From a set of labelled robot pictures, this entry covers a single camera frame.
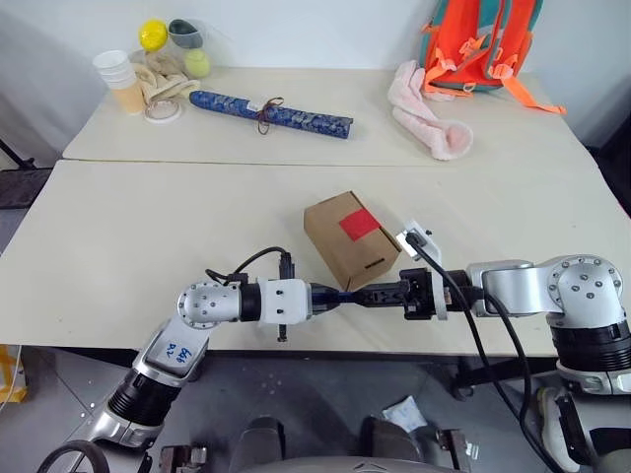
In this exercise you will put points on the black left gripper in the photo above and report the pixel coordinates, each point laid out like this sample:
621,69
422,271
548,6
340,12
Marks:
316,306

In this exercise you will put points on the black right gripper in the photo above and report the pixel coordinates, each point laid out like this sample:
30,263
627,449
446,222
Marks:
416,295

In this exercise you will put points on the brown cardboard box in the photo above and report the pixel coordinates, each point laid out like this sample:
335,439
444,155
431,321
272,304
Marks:
335,256

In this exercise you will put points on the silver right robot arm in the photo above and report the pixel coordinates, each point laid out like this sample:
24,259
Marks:
567,290

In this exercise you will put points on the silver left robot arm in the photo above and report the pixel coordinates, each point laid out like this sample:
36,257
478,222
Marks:
207,303

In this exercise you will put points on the red tape patch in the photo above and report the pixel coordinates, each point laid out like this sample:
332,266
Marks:
359,225

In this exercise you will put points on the white packet on floor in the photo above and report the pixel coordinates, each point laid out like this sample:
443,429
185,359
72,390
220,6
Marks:
404,414

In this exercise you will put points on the dark rounded shape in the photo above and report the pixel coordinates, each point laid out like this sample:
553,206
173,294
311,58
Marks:
261,443
389,443

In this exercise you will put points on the pink fluffy towel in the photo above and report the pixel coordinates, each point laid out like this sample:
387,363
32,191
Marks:
424,123

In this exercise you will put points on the blue patterned roll with ribbon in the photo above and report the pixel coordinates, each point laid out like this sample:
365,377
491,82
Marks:
296,115

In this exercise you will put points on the white sneaker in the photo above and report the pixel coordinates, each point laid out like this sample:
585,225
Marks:
549,424

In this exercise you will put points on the orange and teal backpack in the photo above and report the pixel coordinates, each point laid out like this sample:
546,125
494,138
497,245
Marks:
463,49

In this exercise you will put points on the pale green ball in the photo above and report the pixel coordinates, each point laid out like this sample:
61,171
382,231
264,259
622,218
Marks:
197,63

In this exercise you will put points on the beige paper cup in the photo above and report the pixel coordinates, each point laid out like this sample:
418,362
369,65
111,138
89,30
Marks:
129,101

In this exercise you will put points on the black wheel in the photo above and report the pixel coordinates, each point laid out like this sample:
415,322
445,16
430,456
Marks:
96,455

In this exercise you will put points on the dark grey oval object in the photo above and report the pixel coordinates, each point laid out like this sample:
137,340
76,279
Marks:
185,34

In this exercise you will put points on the white paper cup stack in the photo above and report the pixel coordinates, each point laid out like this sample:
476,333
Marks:
114,69

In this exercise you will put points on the yellow ball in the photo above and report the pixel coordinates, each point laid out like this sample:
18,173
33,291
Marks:
153,34

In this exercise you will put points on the yellow object on floor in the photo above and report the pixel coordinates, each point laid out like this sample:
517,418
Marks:
10,379

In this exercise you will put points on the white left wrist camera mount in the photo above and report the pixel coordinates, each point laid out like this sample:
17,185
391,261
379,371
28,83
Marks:
283,300

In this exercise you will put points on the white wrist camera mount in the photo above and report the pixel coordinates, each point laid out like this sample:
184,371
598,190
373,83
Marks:
428,244
283,300

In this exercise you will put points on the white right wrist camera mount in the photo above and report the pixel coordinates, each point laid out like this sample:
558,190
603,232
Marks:
428,244

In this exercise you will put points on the black table leg frame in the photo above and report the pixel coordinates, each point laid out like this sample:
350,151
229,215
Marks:
503,377

